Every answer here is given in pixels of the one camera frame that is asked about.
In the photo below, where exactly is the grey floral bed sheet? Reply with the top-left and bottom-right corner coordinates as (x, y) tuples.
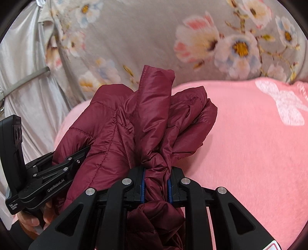
(39, 1), (307, 104)

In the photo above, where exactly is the person's left hand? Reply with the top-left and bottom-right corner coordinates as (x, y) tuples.
(17, 201), (57, 235)

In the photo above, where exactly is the silver satin curtain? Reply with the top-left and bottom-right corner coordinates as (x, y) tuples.
(0, 0), (73, 229)

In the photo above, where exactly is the maroon puffer jacket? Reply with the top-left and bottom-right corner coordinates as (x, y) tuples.
(53, 66), (218, 249)

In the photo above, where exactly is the pink fleece blanket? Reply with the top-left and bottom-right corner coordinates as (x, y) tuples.
(53, 78), (307, 249)

